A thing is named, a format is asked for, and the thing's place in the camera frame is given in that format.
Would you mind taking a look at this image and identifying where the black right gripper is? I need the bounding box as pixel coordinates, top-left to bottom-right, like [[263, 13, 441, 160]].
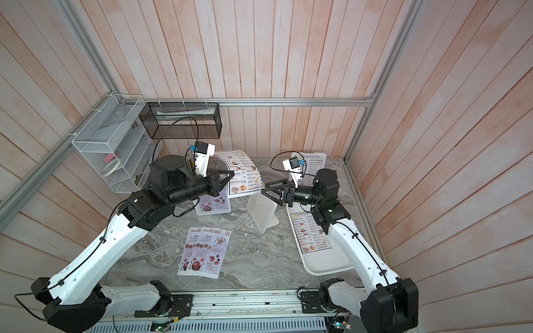
[[265, 180, 325, 212]]

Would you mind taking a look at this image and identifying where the white menu holder front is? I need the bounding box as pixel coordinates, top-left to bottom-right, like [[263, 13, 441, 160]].
[[297, 152, 328, 187]]

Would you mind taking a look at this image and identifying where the white menu holder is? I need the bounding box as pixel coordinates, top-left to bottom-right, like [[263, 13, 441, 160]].
[[297, 152, 328, 187], [247, 193, 279, 234], [195, 186, 231, 216]]

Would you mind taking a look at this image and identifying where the red special menu sheet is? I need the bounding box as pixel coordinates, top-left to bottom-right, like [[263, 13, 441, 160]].
[[188, 228, 232, 279], [178, 228, 212, 277]]

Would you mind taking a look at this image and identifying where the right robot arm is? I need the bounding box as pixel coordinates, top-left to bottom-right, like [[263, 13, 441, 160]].
[[262, 169, 419, 332]]

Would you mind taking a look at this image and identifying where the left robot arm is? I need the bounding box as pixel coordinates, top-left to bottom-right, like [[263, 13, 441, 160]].
[[31, 155, 235, 332]]

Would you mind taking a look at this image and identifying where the white menu holder back right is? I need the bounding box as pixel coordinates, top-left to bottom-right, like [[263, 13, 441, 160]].
[[247, 193, 279, 234]]

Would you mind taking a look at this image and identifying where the white menu holder back left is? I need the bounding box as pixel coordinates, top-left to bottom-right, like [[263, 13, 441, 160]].
[[195, 186, 231, 216]]

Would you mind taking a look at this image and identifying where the dim sum menu in tray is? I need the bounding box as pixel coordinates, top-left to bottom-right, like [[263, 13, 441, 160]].
[[290, 212, 332, 254]]

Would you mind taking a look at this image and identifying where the white plastic tray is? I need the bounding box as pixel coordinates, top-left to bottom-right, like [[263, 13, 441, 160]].
[[285, 203, 353, 276]]

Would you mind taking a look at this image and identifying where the black mesh basket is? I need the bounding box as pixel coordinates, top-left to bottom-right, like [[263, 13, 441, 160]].
[[140, 101, 222, 140]]

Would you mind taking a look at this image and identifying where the white tape roll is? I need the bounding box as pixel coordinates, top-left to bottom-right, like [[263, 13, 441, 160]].
[[101, 158, 122, 178]]

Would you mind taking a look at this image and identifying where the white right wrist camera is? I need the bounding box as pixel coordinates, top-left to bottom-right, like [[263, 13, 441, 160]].
[[283, 155, 306, 187]]

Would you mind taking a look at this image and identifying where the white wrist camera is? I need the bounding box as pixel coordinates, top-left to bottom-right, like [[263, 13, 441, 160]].
[[190, 141, 215, 177], [283, 155, 306, 187]]

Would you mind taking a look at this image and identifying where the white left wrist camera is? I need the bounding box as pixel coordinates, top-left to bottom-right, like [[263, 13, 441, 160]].
[[190, 141, 215, 177]]

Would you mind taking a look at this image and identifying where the white wire shelf rack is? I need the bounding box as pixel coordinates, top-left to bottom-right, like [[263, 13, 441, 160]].
[[72, 94, 155, 194]]

